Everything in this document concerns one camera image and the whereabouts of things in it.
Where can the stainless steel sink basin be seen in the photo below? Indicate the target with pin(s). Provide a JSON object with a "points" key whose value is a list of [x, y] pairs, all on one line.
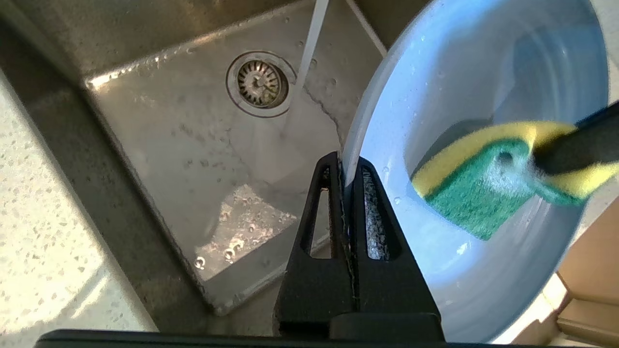
{"points": [[193, 145]]}

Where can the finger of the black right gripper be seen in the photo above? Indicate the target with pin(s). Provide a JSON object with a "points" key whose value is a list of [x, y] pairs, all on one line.
{"points": [[580, 145]]}

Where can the beige wooden cabinet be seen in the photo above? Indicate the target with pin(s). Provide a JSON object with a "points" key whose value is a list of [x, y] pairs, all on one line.
{"points": [[580, 290]]}

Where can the yellow and green sponge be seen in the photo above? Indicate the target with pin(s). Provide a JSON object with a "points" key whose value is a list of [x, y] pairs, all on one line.
{"points": [[478, 193]]}

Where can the metal sink drain strainer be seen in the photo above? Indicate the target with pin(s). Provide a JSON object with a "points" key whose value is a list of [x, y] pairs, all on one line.
{"points": [[260, 83]]}

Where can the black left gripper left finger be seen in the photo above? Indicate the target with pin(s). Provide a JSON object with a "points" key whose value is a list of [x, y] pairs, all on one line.
{"points": [[314, 290]]}

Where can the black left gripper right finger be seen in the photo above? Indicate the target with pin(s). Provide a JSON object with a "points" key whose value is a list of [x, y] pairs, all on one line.
{"points": [[396, 290]]}

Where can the blue-grey plate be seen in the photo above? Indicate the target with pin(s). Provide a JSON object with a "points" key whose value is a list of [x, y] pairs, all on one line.
{"points": [[459, 72]]}

